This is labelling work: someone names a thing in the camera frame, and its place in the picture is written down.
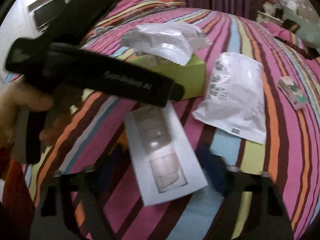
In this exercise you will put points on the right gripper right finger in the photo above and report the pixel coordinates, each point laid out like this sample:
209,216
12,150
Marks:
252,206

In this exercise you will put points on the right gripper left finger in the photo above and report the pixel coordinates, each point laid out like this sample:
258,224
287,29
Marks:
55,218

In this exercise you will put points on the silver white carton box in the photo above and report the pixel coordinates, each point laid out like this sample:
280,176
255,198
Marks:
164,162

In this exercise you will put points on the white printed pouch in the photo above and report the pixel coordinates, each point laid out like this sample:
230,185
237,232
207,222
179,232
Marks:
234,100

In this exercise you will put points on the white plastic bag with print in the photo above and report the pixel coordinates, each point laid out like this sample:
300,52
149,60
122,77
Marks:
174,41

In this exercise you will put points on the green box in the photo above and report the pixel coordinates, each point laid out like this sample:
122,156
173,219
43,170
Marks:
192,76

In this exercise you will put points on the person left hand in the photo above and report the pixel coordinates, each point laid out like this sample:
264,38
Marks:
18,94

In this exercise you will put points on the black television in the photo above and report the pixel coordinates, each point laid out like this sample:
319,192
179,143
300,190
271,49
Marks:
48,12

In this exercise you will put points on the striped colourful bedspread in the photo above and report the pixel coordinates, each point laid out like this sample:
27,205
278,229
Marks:
290,155

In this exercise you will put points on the white wardrobe shelf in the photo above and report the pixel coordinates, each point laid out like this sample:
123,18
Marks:
19,22

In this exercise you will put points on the folded orange quilt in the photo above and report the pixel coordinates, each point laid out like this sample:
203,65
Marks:
128,10

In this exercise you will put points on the small tissue pack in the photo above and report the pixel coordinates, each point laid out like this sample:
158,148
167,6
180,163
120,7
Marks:
292,92

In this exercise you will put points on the small pink pillow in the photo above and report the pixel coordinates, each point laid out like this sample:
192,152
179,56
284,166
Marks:
291,39

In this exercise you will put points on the green plush toy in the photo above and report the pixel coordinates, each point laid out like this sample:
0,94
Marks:
308,32

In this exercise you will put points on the far white nightstand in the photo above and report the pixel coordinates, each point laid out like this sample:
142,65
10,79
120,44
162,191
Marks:
264,17

